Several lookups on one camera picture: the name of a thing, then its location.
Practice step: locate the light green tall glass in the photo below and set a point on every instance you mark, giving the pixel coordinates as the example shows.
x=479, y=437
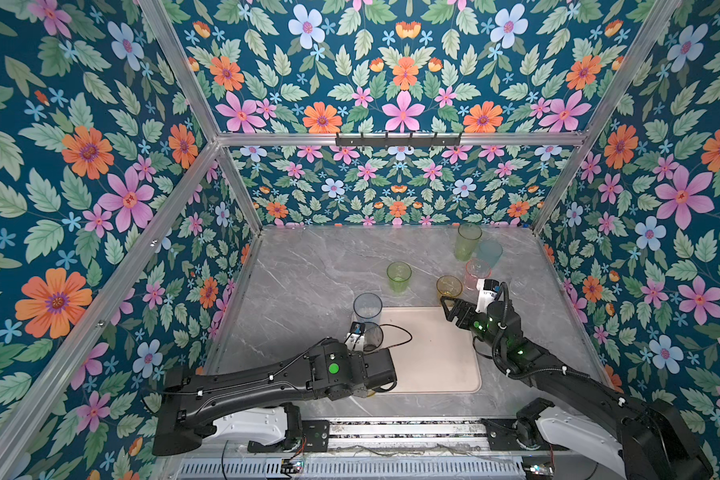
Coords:
x=468, y=237

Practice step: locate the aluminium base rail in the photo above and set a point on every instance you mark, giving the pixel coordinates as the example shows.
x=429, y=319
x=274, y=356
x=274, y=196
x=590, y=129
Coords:
x=408, y=435

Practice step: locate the metal hook rail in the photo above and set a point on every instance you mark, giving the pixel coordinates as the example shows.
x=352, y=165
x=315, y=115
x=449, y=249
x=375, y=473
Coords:
x=384, y=140

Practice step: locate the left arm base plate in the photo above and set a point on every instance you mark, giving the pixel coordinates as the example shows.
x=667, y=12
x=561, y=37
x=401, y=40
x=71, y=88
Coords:
x=304, y=436

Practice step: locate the pink short glass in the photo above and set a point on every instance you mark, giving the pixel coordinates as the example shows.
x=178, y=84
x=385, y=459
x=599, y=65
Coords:
x=476, y=269

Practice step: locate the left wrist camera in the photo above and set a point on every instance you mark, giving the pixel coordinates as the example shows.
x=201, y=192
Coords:
x=355, y=339

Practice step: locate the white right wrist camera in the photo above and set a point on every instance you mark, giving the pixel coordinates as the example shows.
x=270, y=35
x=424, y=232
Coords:
x=488, y=290

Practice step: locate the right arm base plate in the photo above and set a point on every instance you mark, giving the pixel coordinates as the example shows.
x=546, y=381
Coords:
x=514, y=434

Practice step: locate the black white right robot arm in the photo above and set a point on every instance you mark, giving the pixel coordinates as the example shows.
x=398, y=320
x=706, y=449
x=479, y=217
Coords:
x=632, y=438

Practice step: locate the beige plastic tray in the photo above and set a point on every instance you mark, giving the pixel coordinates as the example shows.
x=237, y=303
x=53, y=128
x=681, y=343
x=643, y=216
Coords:
x=430, y=355

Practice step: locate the grey tall glass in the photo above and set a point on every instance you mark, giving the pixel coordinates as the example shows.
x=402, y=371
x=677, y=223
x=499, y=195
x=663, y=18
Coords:
x=373, y=337

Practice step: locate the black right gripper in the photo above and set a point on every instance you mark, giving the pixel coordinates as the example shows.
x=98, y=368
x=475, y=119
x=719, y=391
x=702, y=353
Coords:
x=461, y=306

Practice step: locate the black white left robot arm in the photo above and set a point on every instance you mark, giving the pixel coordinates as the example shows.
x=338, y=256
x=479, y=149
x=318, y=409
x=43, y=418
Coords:
x=191, y=403

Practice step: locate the white vented cable duct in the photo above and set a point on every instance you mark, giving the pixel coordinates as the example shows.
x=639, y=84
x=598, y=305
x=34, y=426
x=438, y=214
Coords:
x=353, y=468

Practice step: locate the yellow short glass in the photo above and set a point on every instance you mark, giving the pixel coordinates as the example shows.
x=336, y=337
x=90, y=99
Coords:
x=449, y=286

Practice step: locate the green short glass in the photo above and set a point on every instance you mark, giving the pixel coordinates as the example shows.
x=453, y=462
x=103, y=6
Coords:
x=399, y=276

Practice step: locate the blue tall glass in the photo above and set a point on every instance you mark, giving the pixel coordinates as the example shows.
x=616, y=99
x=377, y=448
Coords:
x=367, y=308

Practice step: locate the teal short glass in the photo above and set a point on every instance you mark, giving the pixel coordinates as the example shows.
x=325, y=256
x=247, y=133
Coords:
x=489, y=251

